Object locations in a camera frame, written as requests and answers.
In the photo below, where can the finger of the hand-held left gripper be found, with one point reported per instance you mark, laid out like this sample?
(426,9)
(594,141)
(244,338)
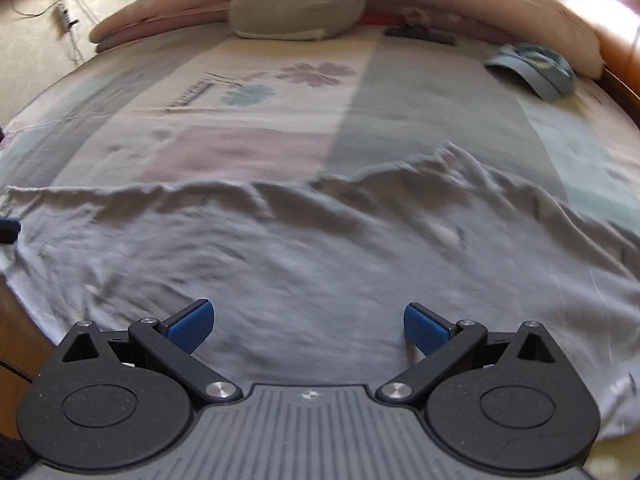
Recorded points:
(9,232)

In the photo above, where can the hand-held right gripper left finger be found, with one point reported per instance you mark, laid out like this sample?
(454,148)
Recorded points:
(192,325)

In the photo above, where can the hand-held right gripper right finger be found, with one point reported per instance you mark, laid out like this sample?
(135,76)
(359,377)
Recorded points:
(425,327)

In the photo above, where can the light grey pants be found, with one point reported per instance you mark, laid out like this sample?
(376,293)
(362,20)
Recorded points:
(300,260)

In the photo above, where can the blue cap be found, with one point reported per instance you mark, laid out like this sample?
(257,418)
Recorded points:
(545,80)

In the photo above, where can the black hair clip with flower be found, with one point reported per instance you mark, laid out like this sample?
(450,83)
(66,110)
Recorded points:
(425,35)

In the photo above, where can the red fabric piece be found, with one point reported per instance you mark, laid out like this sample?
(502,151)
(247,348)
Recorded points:
(380,19)

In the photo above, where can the grey cat face cushion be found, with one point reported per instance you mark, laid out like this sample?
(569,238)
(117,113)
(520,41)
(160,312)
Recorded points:
(300,5)

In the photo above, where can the wall power strip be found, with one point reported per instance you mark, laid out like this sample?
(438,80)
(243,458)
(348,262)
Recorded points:
(65,17)

